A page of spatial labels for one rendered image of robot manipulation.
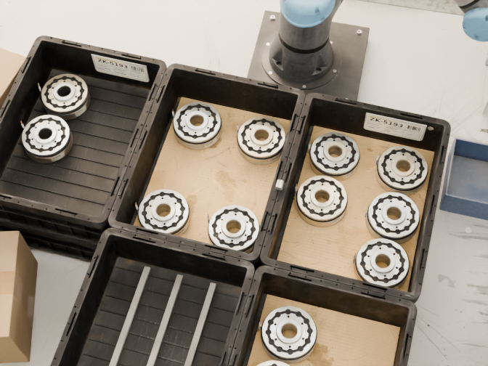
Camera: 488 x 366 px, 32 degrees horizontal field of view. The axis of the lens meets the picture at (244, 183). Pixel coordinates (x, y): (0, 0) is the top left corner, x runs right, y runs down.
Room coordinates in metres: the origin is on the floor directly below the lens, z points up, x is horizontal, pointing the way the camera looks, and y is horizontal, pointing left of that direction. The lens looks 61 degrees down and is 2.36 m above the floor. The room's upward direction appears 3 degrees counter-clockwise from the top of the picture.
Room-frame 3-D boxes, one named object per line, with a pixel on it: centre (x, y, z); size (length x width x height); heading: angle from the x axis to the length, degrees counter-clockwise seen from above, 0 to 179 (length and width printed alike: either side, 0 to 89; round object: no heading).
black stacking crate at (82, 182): (0.95, 0.35, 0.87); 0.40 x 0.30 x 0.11; 162
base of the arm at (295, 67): (1.22, -0.15, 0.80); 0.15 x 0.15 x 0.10
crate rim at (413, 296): (0.76, -0.22, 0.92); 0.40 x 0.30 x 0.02; 162
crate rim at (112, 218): (0.86, 0.06, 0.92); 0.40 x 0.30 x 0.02; 162
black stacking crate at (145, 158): (0.86, 0.06, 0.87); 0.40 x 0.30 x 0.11; 162
